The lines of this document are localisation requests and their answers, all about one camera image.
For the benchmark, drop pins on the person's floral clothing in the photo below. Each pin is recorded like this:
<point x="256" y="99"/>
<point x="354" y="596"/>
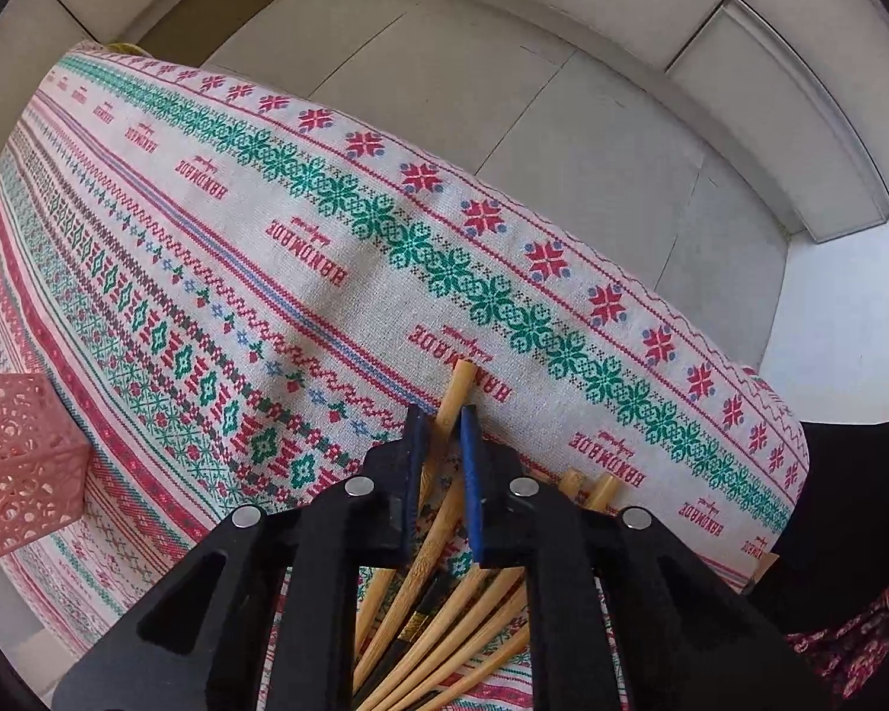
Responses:
<point x="859" y="652"/>

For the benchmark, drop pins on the pink perforated utensil holder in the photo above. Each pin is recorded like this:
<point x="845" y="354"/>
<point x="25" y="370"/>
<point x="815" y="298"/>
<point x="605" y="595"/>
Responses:
<point x="22" y="459"/>

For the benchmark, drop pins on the black chopstick with gold band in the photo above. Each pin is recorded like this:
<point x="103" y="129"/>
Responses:
<point x="415" y="625"/>

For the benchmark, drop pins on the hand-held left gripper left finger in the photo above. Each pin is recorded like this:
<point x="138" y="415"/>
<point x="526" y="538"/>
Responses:
<point x="417" y="474"/>

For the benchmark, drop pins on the yellow object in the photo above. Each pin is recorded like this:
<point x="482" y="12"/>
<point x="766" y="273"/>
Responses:
<point x="124" y="49"/>

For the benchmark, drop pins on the bunch of bamboo chopsticks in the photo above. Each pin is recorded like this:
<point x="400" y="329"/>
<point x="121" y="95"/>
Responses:
<point x="481" y="607"/>

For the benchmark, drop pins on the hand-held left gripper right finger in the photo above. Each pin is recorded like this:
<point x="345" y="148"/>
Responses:
<point x="474" y="489"/>

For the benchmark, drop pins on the red green patterned tablecloth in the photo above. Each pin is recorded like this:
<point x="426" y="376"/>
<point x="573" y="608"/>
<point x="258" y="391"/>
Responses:
<point x="267" y="237"/>

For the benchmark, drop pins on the single bamboo chopstick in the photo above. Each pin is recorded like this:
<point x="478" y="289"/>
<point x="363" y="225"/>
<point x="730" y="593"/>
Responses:
<point x="455" y="389"/>

